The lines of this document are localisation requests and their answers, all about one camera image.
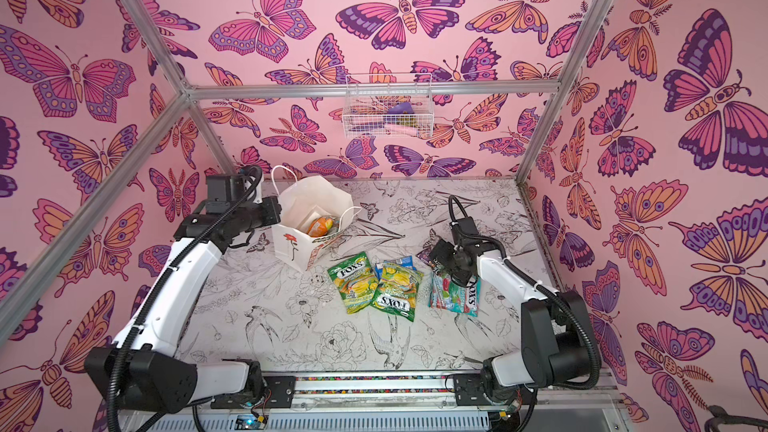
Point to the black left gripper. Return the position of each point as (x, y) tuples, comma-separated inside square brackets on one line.
[(270, 212)]

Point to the white wire basket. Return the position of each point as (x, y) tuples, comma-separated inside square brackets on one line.
[(387, 104)]

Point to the green Fox's spring tea bag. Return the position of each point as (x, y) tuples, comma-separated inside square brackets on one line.
[(356, 282)]

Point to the teal Fox's fruits bag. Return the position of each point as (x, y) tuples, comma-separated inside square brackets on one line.
[(447, 295)]

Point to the orange Fox's candy bag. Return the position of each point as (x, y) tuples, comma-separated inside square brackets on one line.
[(322, 226)]

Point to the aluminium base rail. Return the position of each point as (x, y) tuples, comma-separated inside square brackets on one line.
[(408, 401)]

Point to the white paper bag with flower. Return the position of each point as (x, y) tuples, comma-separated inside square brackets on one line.
[(303, 200)]

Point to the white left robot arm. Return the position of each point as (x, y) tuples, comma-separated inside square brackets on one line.
[(140, 371)]

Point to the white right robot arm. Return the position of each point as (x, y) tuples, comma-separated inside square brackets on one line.
[(557, 342)]

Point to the aluminium frame post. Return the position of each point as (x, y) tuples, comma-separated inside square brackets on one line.
[(597, 12)]

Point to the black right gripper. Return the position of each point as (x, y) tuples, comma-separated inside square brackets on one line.
[(444, 258)]

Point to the purple snack bar wrapper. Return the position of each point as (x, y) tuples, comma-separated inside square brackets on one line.
[(424, 256)]

